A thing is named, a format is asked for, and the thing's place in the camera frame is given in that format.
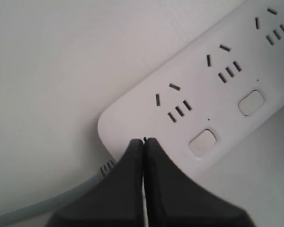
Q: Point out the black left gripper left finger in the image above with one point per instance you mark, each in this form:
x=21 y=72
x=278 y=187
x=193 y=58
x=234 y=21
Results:
x=115 y=202

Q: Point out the white five-outlet power strip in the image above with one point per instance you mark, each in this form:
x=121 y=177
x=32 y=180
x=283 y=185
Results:
x=210 y=95

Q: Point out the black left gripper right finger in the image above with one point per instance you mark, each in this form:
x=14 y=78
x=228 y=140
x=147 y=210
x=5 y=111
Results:
x=174 y=200

